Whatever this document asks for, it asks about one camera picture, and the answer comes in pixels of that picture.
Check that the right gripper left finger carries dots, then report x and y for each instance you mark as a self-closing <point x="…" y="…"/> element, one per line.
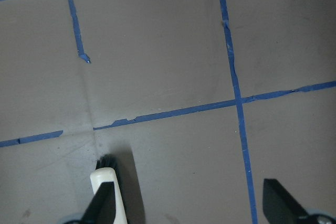
<point x="102" y="208"/>

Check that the white hand brush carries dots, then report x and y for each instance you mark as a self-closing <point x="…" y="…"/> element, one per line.
<point x="107" y="171"/>

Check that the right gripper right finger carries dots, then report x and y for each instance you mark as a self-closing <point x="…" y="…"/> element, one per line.
<point x="279" y="206"/>

